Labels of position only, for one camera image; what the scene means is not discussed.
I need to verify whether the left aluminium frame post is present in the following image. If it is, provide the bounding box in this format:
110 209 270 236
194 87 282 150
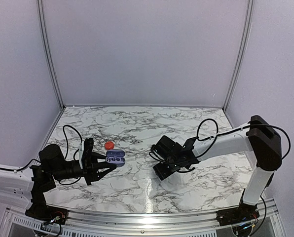
36 0 65 110

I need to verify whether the right aluminium frame post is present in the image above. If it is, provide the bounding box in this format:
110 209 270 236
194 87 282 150
222 0 255 113

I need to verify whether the grey blue charging case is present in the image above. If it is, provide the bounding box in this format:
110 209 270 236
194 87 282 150
106 149 126 167

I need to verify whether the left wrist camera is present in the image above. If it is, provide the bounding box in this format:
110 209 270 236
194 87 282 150
79 138 94 170

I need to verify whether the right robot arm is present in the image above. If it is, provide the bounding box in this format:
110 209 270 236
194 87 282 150
149 115 291 221

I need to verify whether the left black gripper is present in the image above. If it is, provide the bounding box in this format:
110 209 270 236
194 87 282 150
51 152 116 186

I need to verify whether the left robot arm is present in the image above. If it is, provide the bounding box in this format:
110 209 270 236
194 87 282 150
0 138 125 223

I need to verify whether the front aluminium rail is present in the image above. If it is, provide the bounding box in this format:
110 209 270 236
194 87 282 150
0 198 287 237

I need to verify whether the red earbud charging case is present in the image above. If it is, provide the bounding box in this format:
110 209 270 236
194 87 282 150
104 141 114 150

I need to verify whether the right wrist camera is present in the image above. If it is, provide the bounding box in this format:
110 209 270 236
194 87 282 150
149 144 163 162

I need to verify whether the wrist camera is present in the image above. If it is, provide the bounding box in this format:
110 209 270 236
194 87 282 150
149 144 163 162
79 138 94 170

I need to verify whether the aluminium frame post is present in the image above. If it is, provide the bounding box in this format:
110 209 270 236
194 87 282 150
36 0 65 110
222 0 255 113

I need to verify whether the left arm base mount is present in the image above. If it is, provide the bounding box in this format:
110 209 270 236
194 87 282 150
25 193 68 225

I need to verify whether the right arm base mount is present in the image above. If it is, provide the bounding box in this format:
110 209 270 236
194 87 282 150
216 195 260 226

